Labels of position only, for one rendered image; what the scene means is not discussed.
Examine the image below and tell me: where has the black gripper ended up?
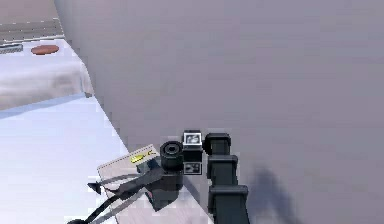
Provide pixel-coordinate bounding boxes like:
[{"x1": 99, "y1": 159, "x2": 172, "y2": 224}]
[{"x1": 66, "y1": 140, "x2": 185, "y2": 224}]

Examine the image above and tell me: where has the white flat-topped furniture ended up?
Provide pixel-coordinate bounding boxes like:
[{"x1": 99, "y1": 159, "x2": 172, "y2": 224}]
[{"x1": 0, "y1": 92, "x2": 215, "y2": 224}]

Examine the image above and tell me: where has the brown round disc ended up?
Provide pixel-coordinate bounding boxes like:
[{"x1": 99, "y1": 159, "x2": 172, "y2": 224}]
[{"x1": 30, "y1": 44, "x2": 60, "y2": 56}]

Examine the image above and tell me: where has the dark grey flat object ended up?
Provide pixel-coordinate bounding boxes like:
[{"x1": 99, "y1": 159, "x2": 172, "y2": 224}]
[{"x1": 0, "y1": 43, "x2": 24, "y2": 55}]

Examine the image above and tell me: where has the grey headboard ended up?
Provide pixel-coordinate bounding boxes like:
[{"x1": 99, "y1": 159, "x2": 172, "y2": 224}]
[{"x1": 0, "y1": 18, "x2": 65, "y2": 46}]

